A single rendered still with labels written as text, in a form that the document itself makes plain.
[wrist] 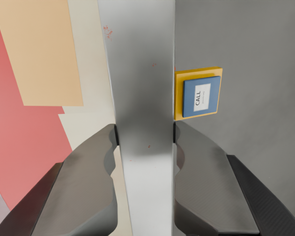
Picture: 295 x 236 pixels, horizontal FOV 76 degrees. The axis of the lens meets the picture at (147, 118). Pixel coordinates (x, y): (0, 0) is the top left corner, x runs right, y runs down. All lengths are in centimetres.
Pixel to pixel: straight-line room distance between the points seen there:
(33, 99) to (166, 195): 13
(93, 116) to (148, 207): 9
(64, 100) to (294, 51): 217
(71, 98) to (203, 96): 39
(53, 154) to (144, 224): 11
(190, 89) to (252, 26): 141
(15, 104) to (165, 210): 15
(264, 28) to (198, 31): 59
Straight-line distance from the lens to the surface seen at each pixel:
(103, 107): 16
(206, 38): 161
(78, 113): 17
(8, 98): 19
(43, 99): 17
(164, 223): 19
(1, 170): 24
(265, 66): 205
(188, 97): 49
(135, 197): 17
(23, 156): 22
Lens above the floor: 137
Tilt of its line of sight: 59 degrees down
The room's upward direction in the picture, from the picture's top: 148 degrees clockwise
